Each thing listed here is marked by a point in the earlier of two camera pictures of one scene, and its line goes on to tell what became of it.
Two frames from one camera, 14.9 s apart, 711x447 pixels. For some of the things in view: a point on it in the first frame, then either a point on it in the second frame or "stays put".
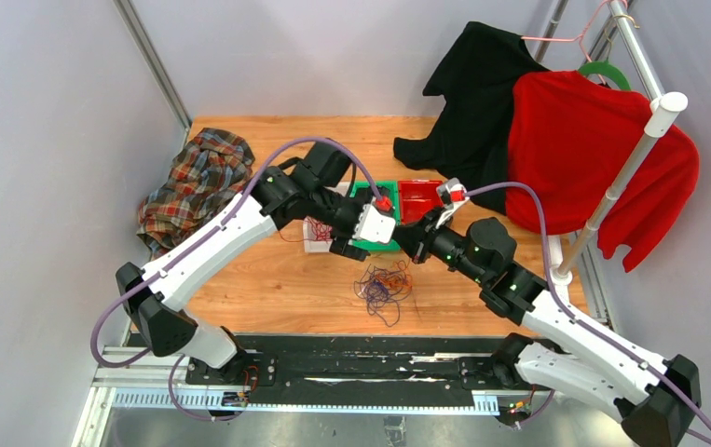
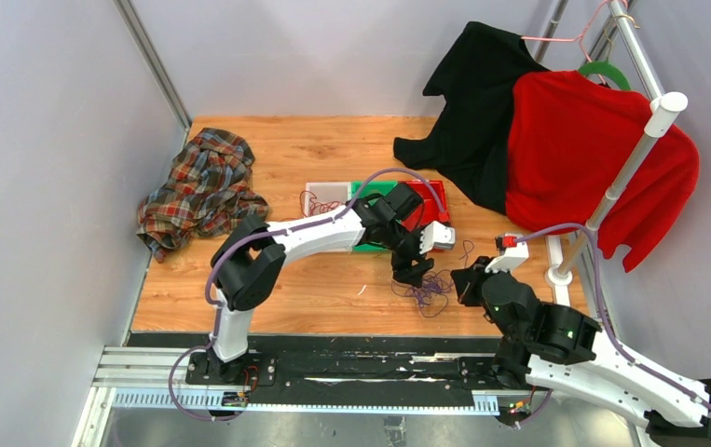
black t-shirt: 476,80 stays put
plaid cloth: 213,167 stays put
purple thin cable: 382,289 → 431,298
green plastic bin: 386,188 stays put
